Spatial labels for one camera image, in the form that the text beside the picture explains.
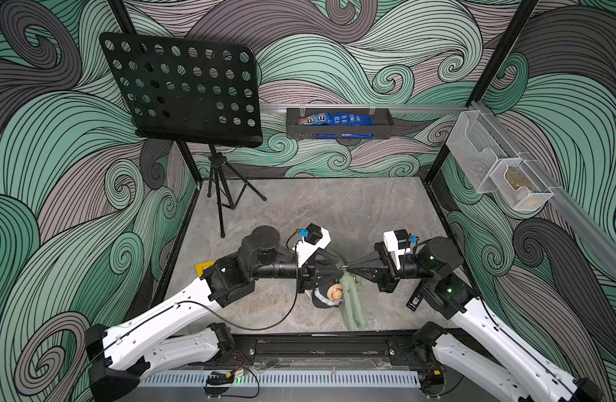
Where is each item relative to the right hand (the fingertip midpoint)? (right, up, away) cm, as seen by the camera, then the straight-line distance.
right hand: (347, 264), depth 57 cm
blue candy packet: (+3, +45, +35) cm, 58 cm away
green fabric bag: (+1, -10, -1) cm, 10 cm away
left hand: (-2, +1, -2) cm, 3 cm away
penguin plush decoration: (-4, -9, +3) cm, 10 cm away
